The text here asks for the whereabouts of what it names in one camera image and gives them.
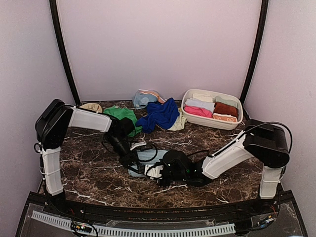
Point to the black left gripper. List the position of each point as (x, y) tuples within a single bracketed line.
[(129, 157)]

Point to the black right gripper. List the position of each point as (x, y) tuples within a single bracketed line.
[(164, 183)]

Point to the light blue towel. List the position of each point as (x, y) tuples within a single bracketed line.
[(146, 155)]

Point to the cream yellow cloth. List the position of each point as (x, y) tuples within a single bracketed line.
[(179, 123)]

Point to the royal blue towel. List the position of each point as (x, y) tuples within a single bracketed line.
[(162, 114)]

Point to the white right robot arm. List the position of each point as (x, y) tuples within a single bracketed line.
[(265, 141)]

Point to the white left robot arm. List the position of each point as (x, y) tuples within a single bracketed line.
[(51, 128)]

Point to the pale blue patterned cloth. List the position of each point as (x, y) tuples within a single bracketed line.
[(143, 97)]

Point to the pink rolled towel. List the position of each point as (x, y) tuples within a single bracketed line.
[(202, 112)]

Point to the orange patterned rolled towel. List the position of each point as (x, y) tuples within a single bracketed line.
[(223, 117)]

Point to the white lavender rolled towel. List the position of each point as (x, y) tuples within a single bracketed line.
[(201, 104)]

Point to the white plastic basket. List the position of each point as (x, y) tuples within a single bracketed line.
[(211, 122)]

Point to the brown rolled towel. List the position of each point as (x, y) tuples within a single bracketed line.
[(225, 109)]

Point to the cream rolled towel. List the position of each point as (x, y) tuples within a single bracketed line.
[(202, 97)]

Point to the pale green rolled towel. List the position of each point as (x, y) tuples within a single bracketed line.
[(226, 101)]

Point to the small green circuit board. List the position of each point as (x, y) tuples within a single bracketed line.
[(81, 227)]

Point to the white slotted cable duct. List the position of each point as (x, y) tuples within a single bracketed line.
[(139, 229)]

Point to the black front rail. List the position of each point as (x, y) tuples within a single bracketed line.
[(233, 212)]

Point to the black corner frame post right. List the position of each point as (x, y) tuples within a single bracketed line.
[(255, 51)]

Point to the black corner frame post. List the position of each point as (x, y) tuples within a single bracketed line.
[(62, 50), (255, 51)]

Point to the black corner frame post left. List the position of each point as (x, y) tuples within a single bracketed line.
[(62, 50)]

